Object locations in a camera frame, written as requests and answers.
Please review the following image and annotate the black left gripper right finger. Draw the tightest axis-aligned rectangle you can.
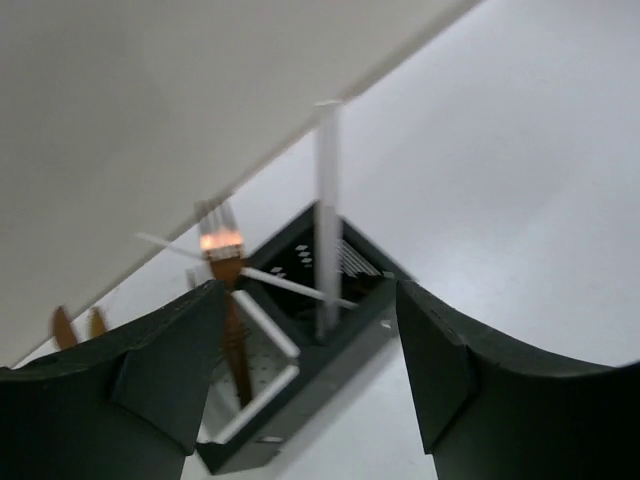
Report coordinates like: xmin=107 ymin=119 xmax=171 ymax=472
xmin=396 ymin=280 xmax=639 ymax=480

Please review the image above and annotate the copper fork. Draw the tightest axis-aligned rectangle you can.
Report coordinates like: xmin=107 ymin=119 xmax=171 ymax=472
xmin=195 ymin=199 xmax=253 ymax=408

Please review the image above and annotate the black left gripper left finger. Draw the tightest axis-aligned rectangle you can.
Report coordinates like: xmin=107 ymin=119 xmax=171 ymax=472
xmin=1 ymin=281 xmax=226 ymax=479

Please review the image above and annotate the white insert in black container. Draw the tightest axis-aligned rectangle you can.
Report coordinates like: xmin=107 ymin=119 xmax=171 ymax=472
xmin=198 ymin=290 xmax=301 ymax=445

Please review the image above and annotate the copper chopstick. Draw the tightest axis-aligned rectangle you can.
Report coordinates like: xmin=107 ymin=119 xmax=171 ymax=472
xmin=134 ymin=230 xmax=361 ymax=311

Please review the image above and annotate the black slotted utensil container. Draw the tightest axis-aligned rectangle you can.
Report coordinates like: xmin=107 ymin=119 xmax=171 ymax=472
xmin=196 ymin=221 xmax=408 ymax=476

